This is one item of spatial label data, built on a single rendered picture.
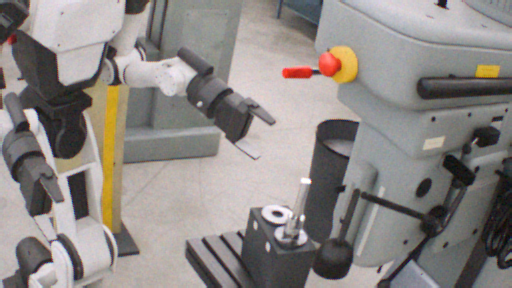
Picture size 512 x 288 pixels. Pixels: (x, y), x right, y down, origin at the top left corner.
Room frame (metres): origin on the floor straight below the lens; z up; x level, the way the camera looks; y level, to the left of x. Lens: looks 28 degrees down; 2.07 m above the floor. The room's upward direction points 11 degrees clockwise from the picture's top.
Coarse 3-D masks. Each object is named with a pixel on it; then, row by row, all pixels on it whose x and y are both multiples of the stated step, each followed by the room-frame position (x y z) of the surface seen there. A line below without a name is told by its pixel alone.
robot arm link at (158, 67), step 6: (162, 60) 1.38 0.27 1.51; (168, 60) 1.37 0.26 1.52; (174, 60) 1.37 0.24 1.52; (180, 60) 1.37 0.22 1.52; (156, 66) 1.34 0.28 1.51; (162, 66) 1.36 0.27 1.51; (168, 66) 1.37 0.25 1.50; (150, 72) 1.34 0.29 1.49; (156, 72) 1.34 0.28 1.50; (150, 78) 1.34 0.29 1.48; (156, 78) 1.33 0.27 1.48; (156, 84) 1.33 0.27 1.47
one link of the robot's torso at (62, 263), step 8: (112, 240) 1.19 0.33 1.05; (56, 248) 1.08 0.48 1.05; (56, 256) 1.08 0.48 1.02; (64, 256) 1.06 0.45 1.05; (56, 264) 1.08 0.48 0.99; (64, 264) 1.05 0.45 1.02; (56, 272) 1.08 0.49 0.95; (64, 272) 1.05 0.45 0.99; (72, 272) 1.05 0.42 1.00; (104, 272) 1.18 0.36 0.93; (112, 272) 1.19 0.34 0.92; (64, 280) 1.06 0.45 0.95; (72, 280) 1.06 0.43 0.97; (80, 280) 1.11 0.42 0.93; (88, 280) 1.12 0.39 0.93; (96, 280) 1.14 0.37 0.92; (104, 280) 1.17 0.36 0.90
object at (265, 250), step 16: (256, 208) 1.43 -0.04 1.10; (272, 208) 1.42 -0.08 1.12; (288, 208) 1.46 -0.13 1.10; (256, 224) 1.37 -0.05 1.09; (272, 224) 1.36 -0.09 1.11; (256, 240) 1.35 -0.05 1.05; (272, 240) 1.29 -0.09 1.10; (288, 240) 1.28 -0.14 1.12; (304, 240) 1.30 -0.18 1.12; (256, 256) 1.33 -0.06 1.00; (272, 256) 1.25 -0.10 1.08; (288, 256) 1.25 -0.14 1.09; (304, 256) 1.27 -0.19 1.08; (256, 272) 1.31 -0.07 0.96; (272, 272) 1.23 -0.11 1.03; (288, 272) 1.25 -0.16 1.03; (304, 272) 1.27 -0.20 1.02
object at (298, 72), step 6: (300, 66) 0.97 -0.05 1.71; (306, 66) 0.98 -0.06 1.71; (282, 72) 0.96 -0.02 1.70; (288, 72) 0.95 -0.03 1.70; (294, 72) 0.96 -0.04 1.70; (300, 72) 0.96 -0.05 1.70; (306, 72) 0.97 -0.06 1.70; (312, 72) 0.98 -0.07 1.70; (318, 72) 0.99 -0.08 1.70; (288, 78) 0.95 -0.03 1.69; (294, 78) 0.96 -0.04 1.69; (300, 78) 0.97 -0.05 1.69; (306, 78) 0.98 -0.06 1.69
